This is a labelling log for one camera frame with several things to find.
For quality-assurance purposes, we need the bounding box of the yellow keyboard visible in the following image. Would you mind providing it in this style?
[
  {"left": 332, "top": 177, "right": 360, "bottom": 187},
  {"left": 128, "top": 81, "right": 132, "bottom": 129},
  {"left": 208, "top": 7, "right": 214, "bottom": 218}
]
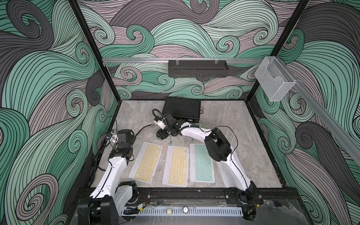
[
  {"left": 162, "top": 145, "right": 189, "bottom": 188},
  {"left": 128, "top": 142, "right": 163, "bottom": 184}
]

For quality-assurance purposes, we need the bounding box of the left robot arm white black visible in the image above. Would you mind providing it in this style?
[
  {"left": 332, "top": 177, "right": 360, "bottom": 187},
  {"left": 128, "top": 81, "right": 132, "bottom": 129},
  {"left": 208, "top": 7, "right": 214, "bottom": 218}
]
[{"left": 77, "top": 129, "right": 138, "bottom": 225}]

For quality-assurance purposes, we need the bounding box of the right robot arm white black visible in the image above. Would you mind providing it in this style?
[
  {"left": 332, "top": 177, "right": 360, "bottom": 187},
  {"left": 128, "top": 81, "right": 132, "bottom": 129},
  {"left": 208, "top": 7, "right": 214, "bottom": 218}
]
[{"left": 154, "top": 114, "right": 263, "bottom": 206}]

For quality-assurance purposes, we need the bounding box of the green keyboard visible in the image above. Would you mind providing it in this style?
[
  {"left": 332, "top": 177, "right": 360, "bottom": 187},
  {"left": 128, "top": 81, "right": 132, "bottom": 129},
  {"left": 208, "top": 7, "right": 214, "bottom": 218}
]
[{"left": 190, "top": 143, "right": 215, "bottom": 183}]

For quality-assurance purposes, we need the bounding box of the white keyboard far right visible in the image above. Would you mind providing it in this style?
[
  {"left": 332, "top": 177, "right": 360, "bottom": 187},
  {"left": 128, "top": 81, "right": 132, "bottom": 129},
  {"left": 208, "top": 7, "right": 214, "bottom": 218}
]
[{"left": 217, "top": 161, "right": 239, "bottom": 188}]

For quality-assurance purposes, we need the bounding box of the black flat box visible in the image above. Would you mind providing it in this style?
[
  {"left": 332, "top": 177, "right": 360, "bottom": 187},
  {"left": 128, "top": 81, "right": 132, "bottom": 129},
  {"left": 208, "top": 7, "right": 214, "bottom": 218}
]
[{"left": 162, "top": 97, "right": 201, "bottom": 123}]

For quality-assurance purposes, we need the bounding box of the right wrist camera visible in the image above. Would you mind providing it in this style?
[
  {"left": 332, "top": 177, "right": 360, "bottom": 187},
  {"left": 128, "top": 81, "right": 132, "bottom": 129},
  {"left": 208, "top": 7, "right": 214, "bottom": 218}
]
[{"left": 154, "top": 117, "right": 166, "bottom": 129}]

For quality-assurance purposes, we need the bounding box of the black wall tray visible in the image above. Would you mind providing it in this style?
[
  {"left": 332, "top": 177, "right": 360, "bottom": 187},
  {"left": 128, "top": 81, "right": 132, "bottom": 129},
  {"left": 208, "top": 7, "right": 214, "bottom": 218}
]
[{"left": 168, "top": 61, "right": 229, "bottom": 78}]

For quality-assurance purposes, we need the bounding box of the aluminium wall rail back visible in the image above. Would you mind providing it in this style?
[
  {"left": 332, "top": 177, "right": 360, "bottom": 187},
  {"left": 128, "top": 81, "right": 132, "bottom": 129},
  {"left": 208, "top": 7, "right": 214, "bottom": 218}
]
[{"left": 102, "top": 57, "right": 263, "bottom": 64}]

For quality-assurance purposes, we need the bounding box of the aluminium wall rail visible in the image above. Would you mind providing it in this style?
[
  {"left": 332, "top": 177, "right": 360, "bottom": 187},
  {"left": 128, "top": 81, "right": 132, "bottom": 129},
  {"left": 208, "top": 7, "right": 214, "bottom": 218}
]
[
  {"left": 102, "top": 57, "right": 263, "bottom": 64},
  {"left": 277, "top": 58, "right": 360, "bottom": 164}
]

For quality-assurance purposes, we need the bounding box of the white slotted cable duct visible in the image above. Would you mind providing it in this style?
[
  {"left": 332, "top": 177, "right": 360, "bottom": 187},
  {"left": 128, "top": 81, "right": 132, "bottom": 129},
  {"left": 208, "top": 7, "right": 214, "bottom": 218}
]
[{"left": 121, "top": 206, "right": 243, "bottom": 217}]

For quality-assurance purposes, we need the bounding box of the clear acrylic wall holder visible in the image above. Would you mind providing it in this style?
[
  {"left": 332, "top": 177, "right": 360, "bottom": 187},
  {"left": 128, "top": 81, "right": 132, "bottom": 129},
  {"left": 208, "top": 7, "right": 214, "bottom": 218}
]
[{"left": 255, "top": 56, "right": 296, "bottom": 102}]

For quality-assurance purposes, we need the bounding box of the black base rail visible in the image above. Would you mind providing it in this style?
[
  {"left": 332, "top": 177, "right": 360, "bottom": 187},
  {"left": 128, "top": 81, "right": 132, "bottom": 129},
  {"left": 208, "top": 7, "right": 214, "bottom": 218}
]
[{"left": 137, "top": 187, "right": 300, "bottom": 206}]

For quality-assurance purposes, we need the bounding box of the aluminium wall rail right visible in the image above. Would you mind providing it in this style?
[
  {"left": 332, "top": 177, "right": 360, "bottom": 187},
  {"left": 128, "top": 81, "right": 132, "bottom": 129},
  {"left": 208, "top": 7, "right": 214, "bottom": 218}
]
[{"left": 277, "top": 58, "right": 360, "bottom": 164}]

